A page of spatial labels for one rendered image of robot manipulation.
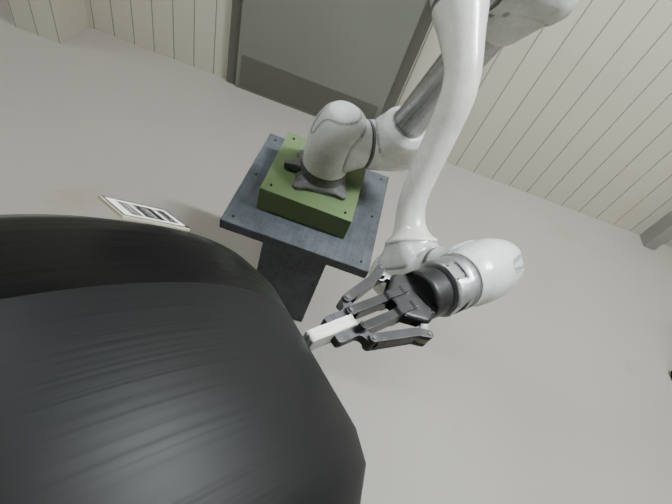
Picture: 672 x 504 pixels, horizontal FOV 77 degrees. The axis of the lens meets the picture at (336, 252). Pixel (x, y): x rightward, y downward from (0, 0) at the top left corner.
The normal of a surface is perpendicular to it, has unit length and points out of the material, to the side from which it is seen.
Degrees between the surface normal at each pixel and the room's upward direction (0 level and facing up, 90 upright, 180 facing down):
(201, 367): 30
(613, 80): 90
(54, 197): 0
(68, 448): 15
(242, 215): 0
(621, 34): 90
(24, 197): 0
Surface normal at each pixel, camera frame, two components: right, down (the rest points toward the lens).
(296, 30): -0.22, 0.72
